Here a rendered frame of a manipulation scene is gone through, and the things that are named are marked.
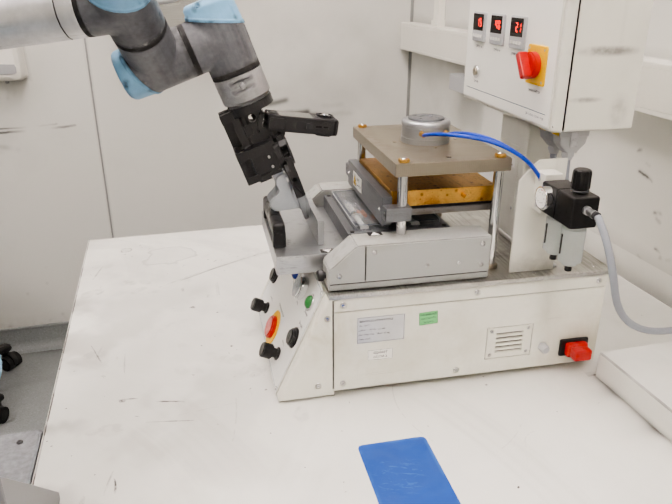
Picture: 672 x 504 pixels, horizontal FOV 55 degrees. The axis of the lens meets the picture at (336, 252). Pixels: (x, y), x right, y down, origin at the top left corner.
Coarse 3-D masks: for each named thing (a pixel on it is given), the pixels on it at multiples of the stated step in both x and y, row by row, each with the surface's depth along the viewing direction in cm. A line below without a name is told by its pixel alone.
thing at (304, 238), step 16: (320, 208) 117; (288, 224) 110; (304, 224) 110; (320, 224) 100; (288, 240) 103; (304, 240) 103; (320, 240) 101; (336, 240) 103; (272, 256) 102; (288, 256) 97; (304, 256) 97; (320, 256) 98; (288, 272) 98; (304, 272) 98
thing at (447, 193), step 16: (368, 160) 114; (384, 176) 105; (416, 176) 105; (432, 176) 105; (448, 176) 105; (464, 176) 105; (480, 176) 105; (416, 192) 98; (432, 192) 99; (448, 192) 99; (464, 192) 100; (480, 192) 100; (416, 208) 99; (432, 208) 100; (448, 208) 100; (464, 208) 101; (480, 208) 101
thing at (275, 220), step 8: (264, 200) 110; (264, 208) 110; (264, 216) 112; (272, 216) 102; (280, 216) 102; (272, 224) 99; (280, 224) 99; (272, 232) 99; (280, 232) 99; (272, 240) 100; (280, 240) 99
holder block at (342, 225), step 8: (328, 200) 114; (328, 208) 113; (336, 208) 110; (336, 216) 107; (344, 216) 106; (336, 224) 107; (344, 224) 102; (392, 224) 102; (440, 224) 102; (344, 232) 101; (352, 232) 99; (360, 232) 99
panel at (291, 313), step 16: (272, 288) 122; (288, 288) 113; (320, 288) 98; (272, 304) 119; (288, 304) 110; (288, 320) 107; (304, 320) 100; (272, 336) 112; (288, 352) 102; (272, 368) 106; (288, 368) 100
